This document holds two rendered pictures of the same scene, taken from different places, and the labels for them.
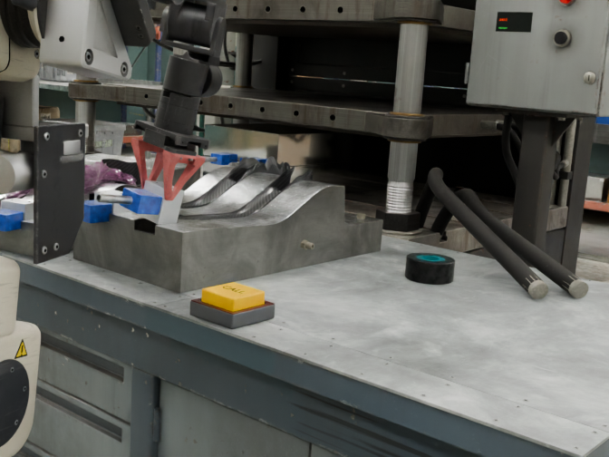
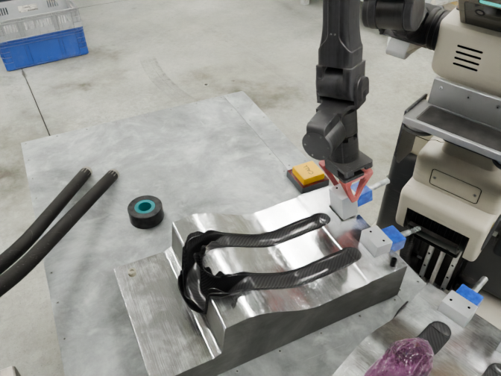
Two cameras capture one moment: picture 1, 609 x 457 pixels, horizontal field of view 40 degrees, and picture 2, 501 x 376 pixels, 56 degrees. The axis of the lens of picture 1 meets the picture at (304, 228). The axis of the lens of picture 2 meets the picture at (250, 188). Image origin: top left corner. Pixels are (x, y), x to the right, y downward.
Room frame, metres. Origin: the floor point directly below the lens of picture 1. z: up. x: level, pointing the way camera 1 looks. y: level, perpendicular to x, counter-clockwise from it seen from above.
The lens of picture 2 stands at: (1.98, 0.34, 1.57)
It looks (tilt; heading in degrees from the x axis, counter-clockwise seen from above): 41 degrees down; 205
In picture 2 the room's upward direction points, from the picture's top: straight up
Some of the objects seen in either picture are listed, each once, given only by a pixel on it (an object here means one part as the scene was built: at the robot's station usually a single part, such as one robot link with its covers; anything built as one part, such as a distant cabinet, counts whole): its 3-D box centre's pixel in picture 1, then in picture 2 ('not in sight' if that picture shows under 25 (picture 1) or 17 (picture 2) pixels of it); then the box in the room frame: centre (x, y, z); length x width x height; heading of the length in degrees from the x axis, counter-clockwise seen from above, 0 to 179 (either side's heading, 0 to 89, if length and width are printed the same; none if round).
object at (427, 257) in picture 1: (430, 267); (145, 211); (1.36, -0.21, 0.82); 0.08 x 0.08 x 0.04
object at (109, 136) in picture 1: (83, 141); not in sight; (6.82, 1.83, 0.42); 0.60 x 0.42 x 0.33; 48
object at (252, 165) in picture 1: (230, 188); (268, 253); (1.44, 0.13, 0.92); 0.35 x 0.16 x 0.09; 141
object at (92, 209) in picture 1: (87, 211); (394, 238); (1.28, 0.33, 0.89); 0.13 x 0.05 x 0.05; 140
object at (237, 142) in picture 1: (300, 158); not in sight; (2.41, 0.03, 0.87); 0.50 x 0.27 x 0.17; 141
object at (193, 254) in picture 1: (239, 216); (258, 269); (1.45, 0.11, 0.87); 0.50 x 0.26 x 0.14; 141
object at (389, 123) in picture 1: (311, 126); not in sight; (2.50, 0.00, 0.96); 1.29 x 0.83 x 0.18; 51
